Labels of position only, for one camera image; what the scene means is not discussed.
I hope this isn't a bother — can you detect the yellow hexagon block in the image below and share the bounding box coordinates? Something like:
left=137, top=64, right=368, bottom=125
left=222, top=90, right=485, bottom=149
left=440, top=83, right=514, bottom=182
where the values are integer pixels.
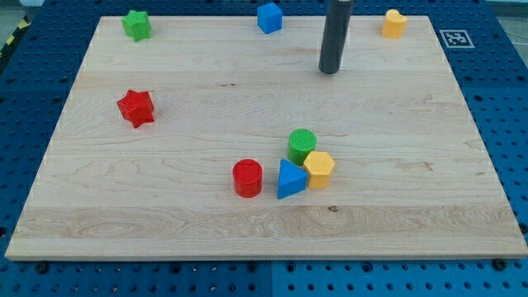
left=303, top=151, right=336, bottom=189

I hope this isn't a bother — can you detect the red star block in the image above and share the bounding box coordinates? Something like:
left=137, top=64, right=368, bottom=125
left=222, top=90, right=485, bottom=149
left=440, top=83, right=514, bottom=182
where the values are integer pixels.
left=116, top=89, right=154, bottom=129

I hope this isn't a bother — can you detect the green star block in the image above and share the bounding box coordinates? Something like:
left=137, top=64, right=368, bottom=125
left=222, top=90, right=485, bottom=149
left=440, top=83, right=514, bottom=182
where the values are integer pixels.
left=121, top=10, right=152, bottom=42

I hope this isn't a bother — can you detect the blue triangle block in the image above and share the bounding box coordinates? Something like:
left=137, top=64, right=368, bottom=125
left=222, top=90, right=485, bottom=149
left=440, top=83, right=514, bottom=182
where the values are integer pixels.
left=277, top=159, right=309, bottom=200

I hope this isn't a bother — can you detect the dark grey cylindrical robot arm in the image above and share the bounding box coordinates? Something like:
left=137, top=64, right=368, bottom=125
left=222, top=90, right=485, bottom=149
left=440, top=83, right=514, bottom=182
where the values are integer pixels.
left=318, top=0, right=355, bottom=74

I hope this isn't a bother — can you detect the green cylinder block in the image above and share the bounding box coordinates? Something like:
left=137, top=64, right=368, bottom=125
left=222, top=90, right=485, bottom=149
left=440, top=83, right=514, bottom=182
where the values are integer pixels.
left=287, top=129, right=317, bottom=166

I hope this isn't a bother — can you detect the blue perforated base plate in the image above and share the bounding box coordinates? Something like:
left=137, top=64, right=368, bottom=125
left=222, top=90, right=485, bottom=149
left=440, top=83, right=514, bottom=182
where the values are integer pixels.
left=1, top=1, right=527, bottom=296

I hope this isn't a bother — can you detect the blue cube block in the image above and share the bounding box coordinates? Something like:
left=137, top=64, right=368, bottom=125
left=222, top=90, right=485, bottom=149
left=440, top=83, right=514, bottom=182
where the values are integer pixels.
left=257, top=2, right=283, bottom=34

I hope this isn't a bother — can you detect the light wooden board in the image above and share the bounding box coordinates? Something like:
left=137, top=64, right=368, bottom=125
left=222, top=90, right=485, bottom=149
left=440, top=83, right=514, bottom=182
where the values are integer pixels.
left=6, top=16, right=527, bottom=262

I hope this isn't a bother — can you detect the white fiducial marker tag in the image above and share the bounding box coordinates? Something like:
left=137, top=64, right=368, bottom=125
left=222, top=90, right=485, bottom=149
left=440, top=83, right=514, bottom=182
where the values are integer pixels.
left=440, top=29, right=474, bottom=49

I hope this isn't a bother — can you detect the red cylinder block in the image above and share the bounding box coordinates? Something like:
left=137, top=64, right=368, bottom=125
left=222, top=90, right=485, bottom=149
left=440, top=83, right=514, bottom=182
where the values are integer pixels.
left=232, top=158, right=263, bottom=198

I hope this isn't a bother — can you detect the yellow heart block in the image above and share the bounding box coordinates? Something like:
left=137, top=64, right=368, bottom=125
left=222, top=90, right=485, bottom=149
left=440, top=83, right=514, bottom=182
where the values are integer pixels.
left=381, top=9, right=408, bottom=39

